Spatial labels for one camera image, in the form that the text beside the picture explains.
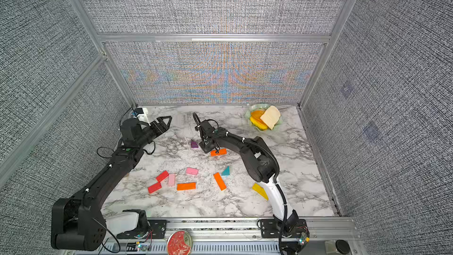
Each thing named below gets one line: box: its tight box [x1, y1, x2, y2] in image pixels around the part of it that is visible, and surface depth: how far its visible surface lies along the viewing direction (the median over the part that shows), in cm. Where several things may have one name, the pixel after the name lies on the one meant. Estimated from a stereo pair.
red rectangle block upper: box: [155, 170, 170, 183], surface depth 90 cm
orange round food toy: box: [251, 110, 267, 125], surface depth 108 cm
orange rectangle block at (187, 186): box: [176, 181, 197, 191], surface depth 88 cm
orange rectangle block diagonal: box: [213, 172, 227, 191], surface depth 89 cm
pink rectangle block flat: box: [185, 167, 199, 176], surface depth 92 cm
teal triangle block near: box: [221, 165, 231, 176], surface depth 90 cm
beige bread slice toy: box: [260, 105, 281, 130], surface depth 106 cm
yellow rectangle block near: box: [251, 182, 269, 201], surface depth 86 cm
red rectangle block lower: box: [147, 181, 163, 195], surface depth 87 cm
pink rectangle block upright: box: [168, 173, 176, 188], surface depth 88 cm
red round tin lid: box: [166, 230, 193, 255], surface depth 69 cm
